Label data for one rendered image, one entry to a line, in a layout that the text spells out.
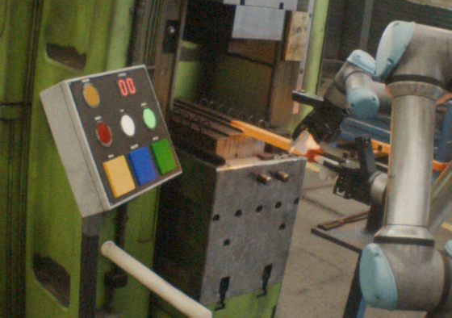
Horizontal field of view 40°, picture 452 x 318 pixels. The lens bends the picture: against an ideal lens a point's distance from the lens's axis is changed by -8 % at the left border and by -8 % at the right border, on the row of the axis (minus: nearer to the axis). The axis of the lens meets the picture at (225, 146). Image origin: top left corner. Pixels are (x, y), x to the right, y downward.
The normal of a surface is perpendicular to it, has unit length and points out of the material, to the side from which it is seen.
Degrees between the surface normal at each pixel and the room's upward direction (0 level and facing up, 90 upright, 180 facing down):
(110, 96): 60
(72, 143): 90
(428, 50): 68
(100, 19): 89
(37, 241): 90
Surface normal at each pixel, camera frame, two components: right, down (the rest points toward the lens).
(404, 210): -0.38, -0.20
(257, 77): -0.73, 0.08
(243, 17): 0.67, 0.29
